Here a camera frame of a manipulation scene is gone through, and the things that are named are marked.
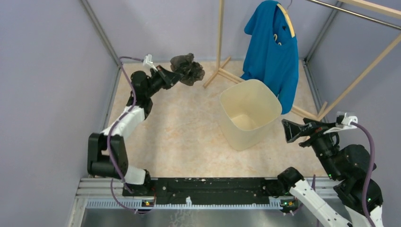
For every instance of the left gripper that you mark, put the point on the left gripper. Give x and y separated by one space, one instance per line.
169 78

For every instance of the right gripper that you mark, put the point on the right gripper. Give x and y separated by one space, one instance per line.
317 127

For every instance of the dark translucent trash bag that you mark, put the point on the dark translucent trash bag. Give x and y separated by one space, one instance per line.
191 70

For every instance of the cream plastic trash bin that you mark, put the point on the cream plastic trash bin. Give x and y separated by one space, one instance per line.
247 111

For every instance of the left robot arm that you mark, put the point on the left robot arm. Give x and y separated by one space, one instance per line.
107 155

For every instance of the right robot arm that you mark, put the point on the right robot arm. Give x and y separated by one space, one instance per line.
352 166

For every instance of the blue t-shirt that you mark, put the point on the blue t-shirt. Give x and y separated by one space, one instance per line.
272 55

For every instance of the wooden clothes hanger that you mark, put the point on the wooden clothes hanger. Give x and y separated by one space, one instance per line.
287 19

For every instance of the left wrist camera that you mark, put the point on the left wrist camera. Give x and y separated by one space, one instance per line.
148 62

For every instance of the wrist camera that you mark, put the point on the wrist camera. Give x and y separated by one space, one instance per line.
148 62
344 121

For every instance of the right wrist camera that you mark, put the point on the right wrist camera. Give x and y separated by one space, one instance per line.
344 121

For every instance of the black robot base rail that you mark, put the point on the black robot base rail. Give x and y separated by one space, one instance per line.
208 191

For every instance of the white comb cable tray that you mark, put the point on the white comb cable tray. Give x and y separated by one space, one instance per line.
187 205

